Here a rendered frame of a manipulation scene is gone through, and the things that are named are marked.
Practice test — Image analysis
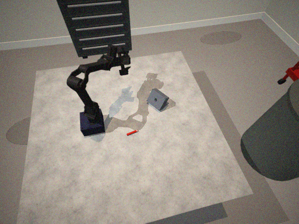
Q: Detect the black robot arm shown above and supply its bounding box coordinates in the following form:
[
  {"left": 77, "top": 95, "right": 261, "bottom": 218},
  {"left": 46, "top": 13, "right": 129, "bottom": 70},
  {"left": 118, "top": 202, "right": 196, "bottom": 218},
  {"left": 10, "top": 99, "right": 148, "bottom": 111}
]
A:
[{"left": 67, "top": 45, "right": 131, "bottom": 125}]

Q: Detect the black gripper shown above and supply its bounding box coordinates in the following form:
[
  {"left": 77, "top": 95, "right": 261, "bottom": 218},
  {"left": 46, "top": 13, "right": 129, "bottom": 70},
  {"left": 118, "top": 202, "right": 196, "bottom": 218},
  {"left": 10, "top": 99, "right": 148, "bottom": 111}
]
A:
[{"left": 115, "top": 46, "right": 130, "bottom": 76}]

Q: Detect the grey sloped panel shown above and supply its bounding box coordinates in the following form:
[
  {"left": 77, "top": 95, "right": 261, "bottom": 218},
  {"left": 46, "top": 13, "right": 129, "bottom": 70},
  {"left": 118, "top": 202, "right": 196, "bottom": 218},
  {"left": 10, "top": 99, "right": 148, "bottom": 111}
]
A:
[{"left": 147, "top": 88, "right": 169, "bottom": 111}]

